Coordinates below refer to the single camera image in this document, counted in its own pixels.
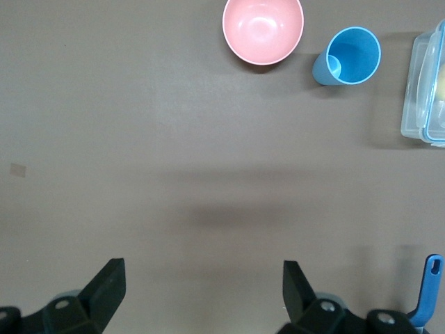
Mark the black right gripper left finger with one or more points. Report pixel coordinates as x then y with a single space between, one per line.
101 299

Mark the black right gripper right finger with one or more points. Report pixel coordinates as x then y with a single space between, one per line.
302 306

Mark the pink bowl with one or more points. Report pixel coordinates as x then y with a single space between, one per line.
263 31

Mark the brown tape patch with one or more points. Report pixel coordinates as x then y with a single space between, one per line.
18 170

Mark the clear plastic food container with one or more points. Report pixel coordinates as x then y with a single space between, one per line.
417 104

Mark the blue plastic cup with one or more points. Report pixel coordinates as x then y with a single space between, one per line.
354 55

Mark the yellow food item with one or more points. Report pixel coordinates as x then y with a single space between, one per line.
442 81

